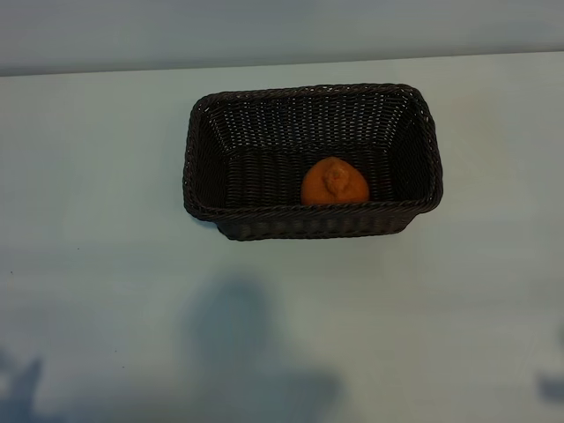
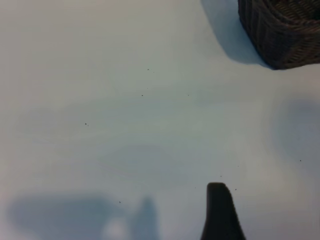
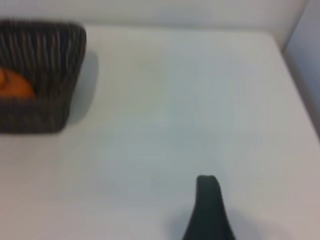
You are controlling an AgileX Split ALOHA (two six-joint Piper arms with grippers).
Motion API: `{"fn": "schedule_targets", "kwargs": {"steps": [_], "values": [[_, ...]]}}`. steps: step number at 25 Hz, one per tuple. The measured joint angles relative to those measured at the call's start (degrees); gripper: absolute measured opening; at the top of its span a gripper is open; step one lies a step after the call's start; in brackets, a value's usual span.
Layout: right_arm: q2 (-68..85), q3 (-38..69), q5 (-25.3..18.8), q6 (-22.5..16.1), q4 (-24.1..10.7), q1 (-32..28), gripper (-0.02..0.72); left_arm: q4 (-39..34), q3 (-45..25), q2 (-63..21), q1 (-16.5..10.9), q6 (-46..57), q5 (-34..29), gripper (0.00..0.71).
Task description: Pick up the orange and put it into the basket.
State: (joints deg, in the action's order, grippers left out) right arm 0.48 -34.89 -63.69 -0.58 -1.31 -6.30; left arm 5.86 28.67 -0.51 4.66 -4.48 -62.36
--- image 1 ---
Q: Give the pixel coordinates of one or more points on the orange fruit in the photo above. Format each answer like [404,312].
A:
[335,185]

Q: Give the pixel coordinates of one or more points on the dark brown woven basket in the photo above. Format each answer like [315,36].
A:
[273,132]

